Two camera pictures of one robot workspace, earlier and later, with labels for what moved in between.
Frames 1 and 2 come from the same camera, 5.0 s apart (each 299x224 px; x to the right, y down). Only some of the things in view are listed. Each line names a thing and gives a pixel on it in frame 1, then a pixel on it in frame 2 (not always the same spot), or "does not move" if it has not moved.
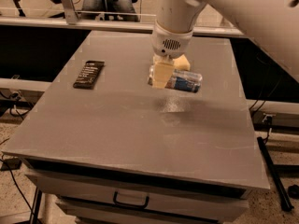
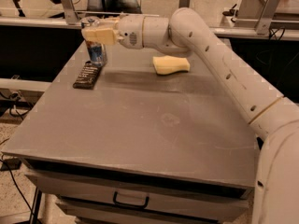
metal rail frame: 72,22 does not move
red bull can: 179,79 → 97,53
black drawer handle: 133,204 does not move
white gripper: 170,43 → 130,32
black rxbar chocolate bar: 89,75 does not move
